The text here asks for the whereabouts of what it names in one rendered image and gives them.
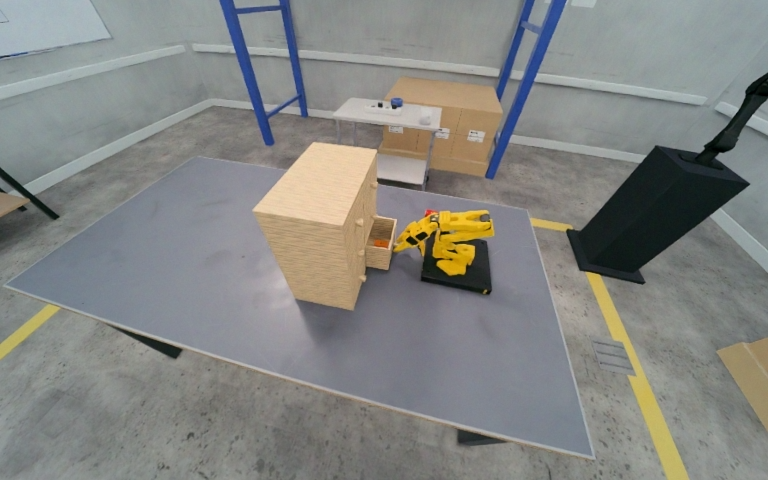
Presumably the wooden chest of drawers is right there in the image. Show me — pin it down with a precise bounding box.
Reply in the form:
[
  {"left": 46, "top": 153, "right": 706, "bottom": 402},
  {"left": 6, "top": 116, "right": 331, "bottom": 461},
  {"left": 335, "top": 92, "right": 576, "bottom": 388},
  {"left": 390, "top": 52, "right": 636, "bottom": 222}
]
[{"left": 253, "top": 142, "right": 377, "bottom": 310}]

